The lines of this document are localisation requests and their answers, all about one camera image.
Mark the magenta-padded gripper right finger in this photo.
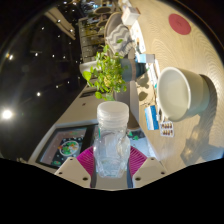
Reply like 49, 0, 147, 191
127, 145, 168, 189

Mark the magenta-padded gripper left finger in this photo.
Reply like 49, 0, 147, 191
54, 146, 98, 188

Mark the clear plastic bottle white cap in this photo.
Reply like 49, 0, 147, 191
93, 101, 132, 179

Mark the dark-framed window with decorations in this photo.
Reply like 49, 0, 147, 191
35, 123, 101, 169

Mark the blister pack of pills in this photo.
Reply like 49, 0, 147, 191
159, 120, 175, 138

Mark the blue and white flat box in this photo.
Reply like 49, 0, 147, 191
144, 104, 160, 131

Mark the grey curved sofa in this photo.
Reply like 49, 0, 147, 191
103, 11, 148, 131

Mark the group of ceiling spotlights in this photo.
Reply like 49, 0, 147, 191
0, 19, 74, 121

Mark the white round column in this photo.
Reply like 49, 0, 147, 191
79, 61, 101, 75

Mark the green plant in blue pot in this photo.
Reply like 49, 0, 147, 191
82, 39, 149, 102

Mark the small light blue carton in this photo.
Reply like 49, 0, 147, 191
134, 53, 156, 64

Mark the printed white leaflet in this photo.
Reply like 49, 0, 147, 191
129, 19, 148, 54

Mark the flat round red coaster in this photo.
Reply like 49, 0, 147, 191
168, 13, 192, 36

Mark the group of round-backed chairs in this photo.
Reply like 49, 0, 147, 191
79, 3, 116, 61

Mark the white carton with orange print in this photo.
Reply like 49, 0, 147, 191
121, 5, 141, 26

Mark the white mug green handle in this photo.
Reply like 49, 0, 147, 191
157, 66, 211, 123

